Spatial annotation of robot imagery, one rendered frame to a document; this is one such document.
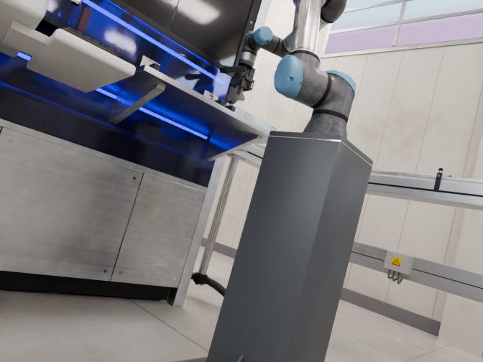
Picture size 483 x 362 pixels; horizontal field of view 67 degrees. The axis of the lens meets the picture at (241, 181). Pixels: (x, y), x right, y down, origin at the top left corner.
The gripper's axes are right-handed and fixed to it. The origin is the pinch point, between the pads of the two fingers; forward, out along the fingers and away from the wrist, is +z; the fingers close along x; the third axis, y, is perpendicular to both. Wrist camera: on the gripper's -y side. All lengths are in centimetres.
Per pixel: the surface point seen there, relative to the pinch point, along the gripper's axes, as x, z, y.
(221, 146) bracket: 4.9, 19.8, 5.2
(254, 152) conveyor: 27, 10, 46
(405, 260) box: -56, 48, 86
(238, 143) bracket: -7.1, 18.0, 5.2
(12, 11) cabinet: -37, 20, -90
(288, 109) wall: 195, -102, 229
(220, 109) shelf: -24.6, 13.7, -21.1
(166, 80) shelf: -25, 13, -45
